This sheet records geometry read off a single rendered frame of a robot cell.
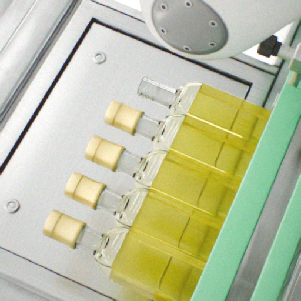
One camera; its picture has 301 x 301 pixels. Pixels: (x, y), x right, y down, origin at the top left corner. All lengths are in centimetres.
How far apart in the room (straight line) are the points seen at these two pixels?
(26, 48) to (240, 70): 34
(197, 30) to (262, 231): 34
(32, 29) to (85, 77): 13
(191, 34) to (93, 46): 70
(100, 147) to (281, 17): 50
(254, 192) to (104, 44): 48
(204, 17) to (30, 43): 74
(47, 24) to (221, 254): 59
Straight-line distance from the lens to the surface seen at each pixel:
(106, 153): 96
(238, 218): 81
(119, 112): 99
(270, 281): 79
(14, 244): 107
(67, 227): 92
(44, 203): 109
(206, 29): 52
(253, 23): 51
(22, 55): 122
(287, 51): 90
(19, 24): 125
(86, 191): 94
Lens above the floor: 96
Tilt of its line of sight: 7 degrees up
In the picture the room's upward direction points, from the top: 67 degrees counter-clockwise
